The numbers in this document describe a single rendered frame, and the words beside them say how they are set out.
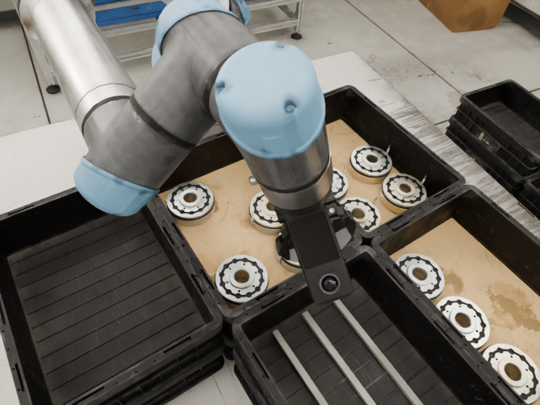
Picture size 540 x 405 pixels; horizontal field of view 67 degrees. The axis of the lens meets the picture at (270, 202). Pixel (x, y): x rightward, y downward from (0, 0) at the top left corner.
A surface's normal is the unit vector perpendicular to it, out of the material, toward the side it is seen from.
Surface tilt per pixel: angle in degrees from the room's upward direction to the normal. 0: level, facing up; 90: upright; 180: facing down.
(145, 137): 58
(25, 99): 0
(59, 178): 0
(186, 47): 46
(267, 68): 21
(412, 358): 0
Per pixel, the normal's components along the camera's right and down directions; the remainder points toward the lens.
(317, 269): -0.05, 0.04
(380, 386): 0.07, -0.62
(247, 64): -0.21, -0.40
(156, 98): -0.29, 0.07
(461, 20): 0.25, 0.77
